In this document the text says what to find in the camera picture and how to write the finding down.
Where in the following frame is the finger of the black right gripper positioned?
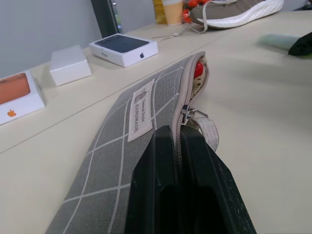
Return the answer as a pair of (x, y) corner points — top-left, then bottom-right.
(288, 31), (312, 57)

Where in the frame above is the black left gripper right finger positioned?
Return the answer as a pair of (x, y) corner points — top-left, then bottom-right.
(179, 127), (257, 234)

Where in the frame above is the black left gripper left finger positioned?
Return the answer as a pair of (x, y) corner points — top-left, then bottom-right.
(129, 125), (181, 234)

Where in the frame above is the grey grid fabric pouch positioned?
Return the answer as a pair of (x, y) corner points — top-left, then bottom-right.
(45, 51), (221, 234)

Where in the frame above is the red marker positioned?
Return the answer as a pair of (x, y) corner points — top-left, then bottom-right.
(194, 61), (204, 80)

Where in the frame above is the grey sneaker with white sole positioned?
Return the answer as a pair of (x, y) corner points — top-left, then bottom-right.
(152, 0), (285, 39)

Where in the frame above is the red orange toy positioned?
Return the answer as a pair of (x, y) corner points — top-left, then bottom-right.
(181, 0), (208, 24)

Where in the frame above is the orange paper cup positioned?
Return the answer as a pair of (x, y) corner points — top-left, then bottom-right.
(162, 0), (183, 26)

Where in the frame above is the white box with dark phone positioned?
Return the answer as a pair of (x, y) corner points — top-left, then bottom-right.
(88, 33), (159, 68)

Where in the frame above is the plain white box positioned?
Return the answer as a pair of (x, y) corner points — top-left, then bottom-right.
(49, 44), (93, 87)

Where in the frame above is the yellow box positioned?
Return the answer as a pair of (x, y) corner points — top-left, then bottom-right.
(152, 0), (168, 25)

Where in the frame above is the white box with orange phone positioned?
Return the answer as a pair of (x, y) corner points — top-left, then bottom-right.
(0, 70), (46, 126)

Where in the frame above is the dark vertical post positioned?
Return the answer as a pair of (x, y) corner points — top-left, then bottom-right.
(90, 0), (125, 39)

